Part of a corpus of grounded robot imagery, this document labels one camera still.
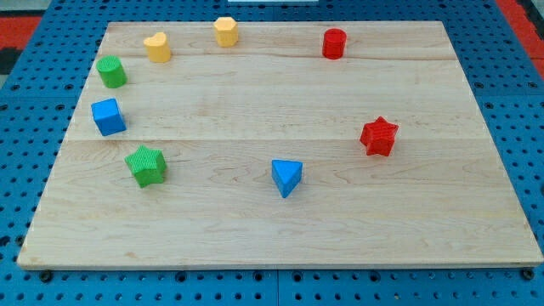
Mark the red star block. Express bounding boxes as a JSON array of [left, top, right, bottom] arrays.
[[360, 116, 399, 156]]

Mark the green cylinder block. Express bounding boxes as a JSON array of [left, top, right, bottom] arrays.
[[96, 55, 128, 88]]

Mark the green star block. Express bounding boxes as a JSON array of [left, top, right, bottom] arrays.
[[124, 145, 167, 188]]

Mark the blue cube block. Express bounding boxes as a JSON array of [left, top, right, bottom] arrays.
[[91, 98, 127, 136]]

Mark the yellow hexagon block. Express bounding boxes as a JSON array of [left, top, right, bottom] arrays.
[[213, 17, 239, 48]]

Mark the blue triangle block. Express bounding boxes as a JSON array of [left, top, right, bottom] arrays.
[[271, 160, 303, 198]]

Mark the red cylinder block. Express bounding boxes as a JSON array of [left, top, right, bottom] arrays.
[[322, 28, 347, 60]]

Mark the yellow heart block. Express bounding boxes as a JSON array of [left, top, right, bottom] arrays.
[[143, 32, 172, 63]]

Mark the wooden board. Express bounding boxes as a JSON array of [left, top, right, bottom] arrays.
[[17, 21, 543, 270]]

